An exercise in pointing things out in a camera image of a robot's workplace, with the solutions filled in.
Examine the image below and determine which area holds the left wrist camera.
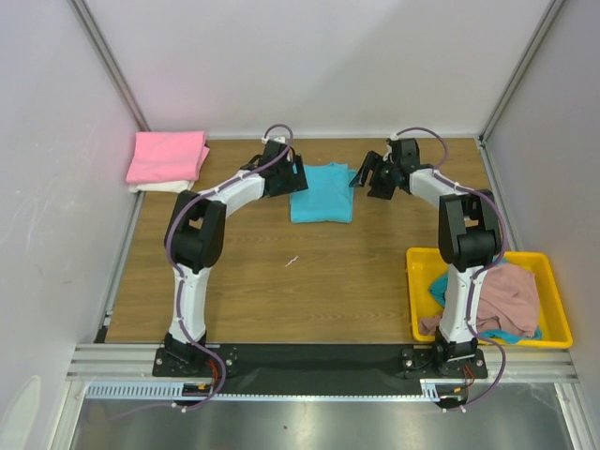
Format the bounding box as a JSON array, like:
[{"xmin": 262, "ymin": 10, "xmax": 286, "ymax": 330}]
[{"xmin": 261, "ymin": 135, "xmax": 288, "ymax": 145}]

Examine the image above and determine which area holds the dusty pink t shirt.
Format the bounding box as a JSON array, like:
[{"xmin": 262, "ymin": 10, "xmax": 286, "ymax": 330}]
[{"xmin": 418, "ymin": 262, "xmax": 541, "ymax": 338}]

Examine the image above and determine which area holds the white cable duct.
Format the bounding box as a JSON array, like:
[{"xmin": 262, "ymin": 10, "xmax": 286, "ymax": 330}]
[{"xmin": 86, "ymin": 379, "xmax": 464, "ymax": 402}]

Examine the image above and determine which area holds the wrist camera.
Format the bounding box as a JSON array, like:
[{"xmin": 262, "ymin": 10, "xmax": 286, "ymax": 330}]
[
  {"xmin": 261, "ymin": 135, "xmax": 288, "ymax": 145},
  {"xmin": 383, "ymin": 134, "xmax": 399, "ymax": 163}
]

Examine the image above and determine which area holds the aluminium frame post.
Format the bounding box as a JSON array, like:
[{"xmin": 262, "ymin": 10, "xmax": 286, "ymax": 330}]
[
  {"xmin": 478, "ymin": 0, "xmax": 568, "ymax": 144},
  {"xmin": 67, "ymin": 0, "xmax": 150, "ymax": 131}
]

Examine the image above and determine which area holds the small pink thread scrap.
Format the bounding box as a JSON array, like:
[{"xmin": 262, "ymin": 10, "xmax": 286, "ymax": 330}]
[{"xmin": 284, "ymin": 255, "xmax": 299, "ymax": 267}]

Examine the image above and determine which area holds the left aluminium frame post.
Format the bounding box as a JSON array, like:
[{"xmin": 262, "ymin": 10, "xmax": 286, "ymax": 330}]
[{"xmin": 67, "ymin": 0, "xmax": 150, "ymax": 131}]

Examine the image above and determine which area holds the folded pink t shirt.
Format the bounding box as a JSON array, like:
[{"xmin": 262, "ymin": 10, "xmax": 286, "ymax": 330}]
[{"xmin": 126, "ymin": 131, "xmax": 209, "ymax": 185}]

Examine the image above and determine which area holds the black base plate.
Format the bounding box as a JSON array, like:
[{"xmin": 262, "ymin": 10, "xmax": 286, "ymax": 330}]
[{"xmin": 152, "ymin": 343, "xmax": 488, "ymax": 395}]

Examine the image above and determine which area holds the yellow plastic bin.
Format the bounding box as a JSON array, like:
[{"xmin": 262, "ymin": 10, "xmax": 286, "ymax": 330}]
[{"xmin": 406, "ymin": 247, "xmax": 573, "ymax": 349}]

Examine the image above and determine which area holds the folded white t shirt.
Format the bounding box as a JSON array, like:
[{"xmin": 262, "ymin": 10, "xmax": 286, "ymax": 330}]
[{"xmin": 128, "ymin": 180, "xmax": 194, "ymax": 193}]

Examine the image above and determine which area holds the right aluminium frame post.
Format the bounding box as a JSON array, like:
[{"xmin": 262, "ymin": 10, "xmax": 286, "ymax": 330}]
[{"xmin": 478, "ymin": 0, "xmax": 568, "ymax": 144}]

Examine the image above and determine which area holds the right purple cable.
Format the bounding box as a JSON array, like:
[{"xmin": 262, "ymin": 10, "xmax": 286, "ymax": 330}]
[{"xmin": 391, "ymin": 126, "xmax": 510, "ymax": 413}]

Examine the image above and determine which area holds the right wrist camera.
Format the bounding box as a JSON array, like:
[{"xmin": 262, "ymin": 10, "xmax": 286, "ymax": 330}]
[{"xmin": 383, "ymin": 134, "xmax": 399, "ymax": 163}]

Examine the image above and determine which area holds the turquoise t shirt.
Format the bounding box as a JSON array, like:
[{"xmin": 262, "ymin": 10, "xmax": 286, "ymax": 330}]
[
  {"xmin": 428, "ymin": 274, "xmax": 544, "ymax": 346},
  {"xmin": 290, "ymin": 162, "xmax": 356, "ymax": 224}
]

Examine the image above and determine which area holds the aluminium front rail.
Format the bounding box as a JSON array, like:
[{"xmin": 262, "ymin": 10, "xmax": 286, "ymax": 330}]
[{"xmin": 67, "ymin": 343, "xmax": 578, "ymax": 383}]

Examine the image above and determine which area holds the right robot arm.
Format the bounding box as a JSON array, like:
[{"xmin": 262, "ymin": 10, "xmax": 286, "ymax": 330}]
[{"xmin": 350, "ymin": 138, "xmax": 505, "ymax": 377}]

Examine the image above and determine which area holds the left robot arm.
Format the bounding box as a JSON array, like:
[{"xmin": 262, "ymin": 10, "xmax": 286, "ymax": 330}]
[{"xmin": 163, "ymin": 138, "xmax": 308, "ymax": 375}]

